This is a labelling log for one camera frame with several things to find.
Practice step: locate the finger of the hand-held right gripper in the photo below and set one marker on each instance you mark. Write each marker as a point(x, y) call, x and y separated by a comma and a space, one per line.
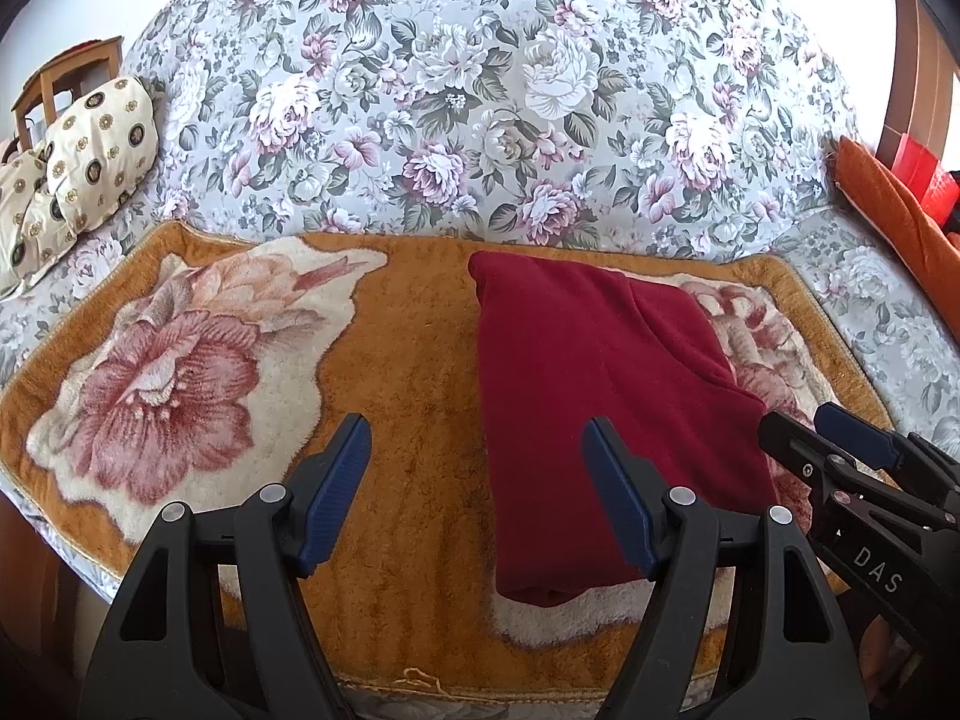
point(795, 454)
point(862, 439)

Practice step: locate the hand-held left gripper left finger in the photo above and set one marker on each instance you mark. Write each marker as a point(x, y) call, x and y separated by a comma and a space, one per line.
point(337, 495)

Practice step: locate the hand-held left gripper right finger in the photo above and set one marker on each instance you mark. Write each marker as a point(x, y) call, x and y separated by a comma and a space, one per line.
point(622, 495)

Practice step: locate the dark red fleece garment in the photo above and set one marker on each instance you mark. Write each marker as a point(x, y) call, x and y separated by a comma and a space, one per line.
point(585, 360)

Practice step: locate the brown plush rose blanket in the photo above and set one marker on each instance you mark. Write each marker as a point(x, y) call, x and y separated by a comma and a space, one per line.
point(420, 360)

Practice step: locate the floral bed sheet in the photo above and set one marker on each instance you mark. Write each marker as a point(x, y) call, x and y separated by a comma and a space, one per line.
point(862, 277)

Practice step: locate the orange ribbed cushion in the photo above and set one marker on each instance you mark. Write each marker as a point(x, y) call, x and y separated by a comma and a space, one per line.
point(900, 225)

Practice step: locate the red box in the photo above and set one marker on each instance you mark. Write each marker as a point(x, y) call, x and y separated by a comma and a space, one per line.
point(926, 172)

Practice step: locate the brown bed base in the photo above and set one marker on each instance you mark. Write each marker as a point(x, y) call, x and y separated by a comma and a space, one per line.
point(30, 577)

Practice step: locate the cream medallion print pillow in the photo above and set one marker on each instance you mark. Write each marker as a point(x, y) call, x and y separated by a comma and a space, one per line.
point(97, 150)
point(30, 217)

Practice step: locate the floral covered bedding bundle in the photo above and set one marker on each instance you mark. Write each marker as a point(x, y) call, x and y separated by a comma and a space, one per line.
point(487, 90)

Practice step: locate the wooden chair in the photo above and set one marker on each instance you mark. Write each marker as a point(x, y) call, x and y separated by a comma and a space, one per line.
point(82, 60)

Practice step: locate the wooden furniture frame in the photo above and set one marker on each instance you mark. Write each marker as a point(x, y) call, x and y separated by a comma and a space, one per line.
point(907, 90)

